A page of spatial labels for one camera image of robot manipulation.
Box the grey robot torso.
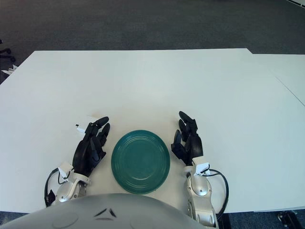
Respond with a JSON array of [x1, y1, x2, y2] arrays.
[[0, 192, 216, 229]]

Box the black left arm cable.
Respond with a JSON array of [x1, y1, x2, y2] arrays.
[[44, 167, 61, 207]]

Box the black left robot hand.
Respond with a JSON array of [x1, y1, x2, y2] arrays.
[[72, 116, 112, 177]]

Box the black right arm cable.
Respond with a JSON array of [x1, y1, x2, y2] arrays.
[[202, 168, 230, 216]]

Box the green ribbed plate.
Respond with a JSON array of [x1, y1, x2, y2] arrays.
[[111, 129, 171, 194]]

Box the white charger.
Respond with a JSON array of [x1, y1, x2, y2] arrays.
[[75, 115, 101, 134]]

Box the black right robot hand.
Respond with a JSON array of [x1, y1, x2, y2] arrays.
[[171, 111, 204, 167]]

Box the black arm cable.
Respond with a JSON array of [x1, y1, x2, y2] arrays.
[[202, 168, 230, 216], [44, 167, 61, 207]]

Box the black table leg caster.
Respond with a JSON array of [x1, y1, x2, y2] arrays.
[[277, 211, 305, 229]]

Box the black office chair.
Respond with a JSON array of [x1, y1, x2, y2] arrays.
[[0, 38, 16, 63]]

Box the white paper cards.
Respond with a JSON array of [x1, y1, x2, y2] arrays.
[[1, 64, 17, 75]]

